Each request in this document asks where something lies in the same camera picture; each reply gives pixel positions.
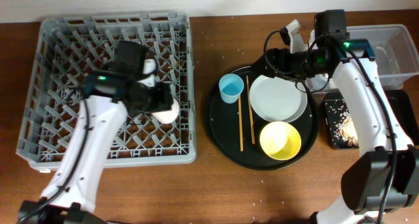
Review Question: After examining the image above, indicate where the blue plastic cup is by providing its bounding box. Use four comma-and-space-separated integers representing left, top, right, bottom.
219, 73, 244, 103

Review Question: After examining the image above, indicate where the yellow bowl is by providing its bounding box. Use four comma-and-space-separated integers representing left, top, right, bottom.
259, 121, 302, 160

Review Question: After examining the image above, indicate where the pink plastic cup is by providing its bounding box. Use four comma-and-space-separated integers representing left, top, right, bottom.
151, 98, 180, 124

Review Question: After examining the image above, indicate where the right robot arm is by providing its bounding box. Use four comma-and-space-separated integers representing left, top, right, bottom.
251, 9, 418, 223

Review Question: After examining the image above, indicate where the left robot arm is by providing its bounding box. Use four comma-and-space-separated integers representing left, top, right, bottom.
18, 41, 179, 223

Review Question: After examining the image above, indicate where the grey dishwasher rack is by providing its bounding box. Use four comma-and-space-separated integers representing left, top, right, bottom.
16, 12, 196, 172

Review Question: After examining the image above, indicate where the grey round plate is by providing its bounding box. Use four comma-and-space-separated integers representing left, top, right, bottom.
249, 75, 308, 122

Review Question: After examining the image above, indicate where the left wooden chopstick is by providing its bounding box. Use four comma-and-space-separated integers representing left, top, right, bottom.
238, 96, 244, 152

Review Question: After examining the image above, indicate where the wooden chopstick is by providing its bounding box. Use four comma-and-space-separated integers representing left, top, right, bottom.
238, 96, 244, 152
246, 75, 255, 145

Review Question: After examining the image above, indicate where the right wooden chopstick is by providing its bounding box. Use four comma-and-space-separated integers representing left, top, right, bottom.
246, 75, 255, 145

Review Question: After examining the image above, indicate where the rectangular black tray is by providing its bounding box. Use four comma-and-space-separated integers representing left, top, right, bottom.
323, 90, 418, 149

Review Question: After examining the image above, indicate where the round black tray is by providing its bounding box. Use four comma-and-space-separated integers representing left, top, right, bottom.
204, 84, 320, 170

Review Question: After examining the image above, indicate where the clear plastic bin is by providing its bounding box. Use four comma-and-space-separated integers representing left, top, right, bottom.
307, 24, 419, 94

